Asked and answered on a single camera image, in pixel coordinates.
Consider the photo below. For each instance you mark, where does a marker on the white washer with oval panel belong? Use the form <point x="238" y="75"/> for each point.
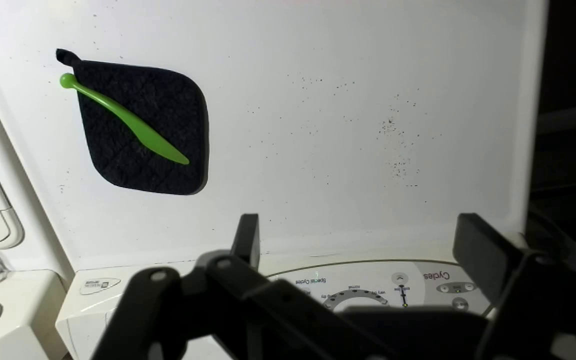
<point x="335" y="100"/>

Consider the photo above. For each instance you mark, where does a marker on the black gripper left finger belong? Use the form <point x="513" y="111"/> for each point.
<point x="168" y="312"/>

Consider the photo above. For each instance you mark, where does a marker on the green plastic knife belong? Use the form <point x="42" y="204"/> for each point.
<point x="129" y="121"/>

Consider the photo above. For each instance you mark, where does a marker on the dark quilted pot holder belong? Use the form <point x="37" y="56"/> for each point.
<point x="168" y="87"/>

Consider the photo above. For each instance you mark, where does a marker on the grey oval panel button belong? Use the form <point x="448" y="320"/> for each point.
<point x="456" y="288"/>

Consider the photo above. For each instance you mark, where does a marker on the white washer with lint door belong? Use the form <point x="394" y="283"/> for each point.
<point x="21" y="301"/>

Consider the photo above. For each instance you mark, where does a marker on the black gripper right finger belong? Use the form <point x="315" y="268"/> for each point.
<point x="540" y="306"/>

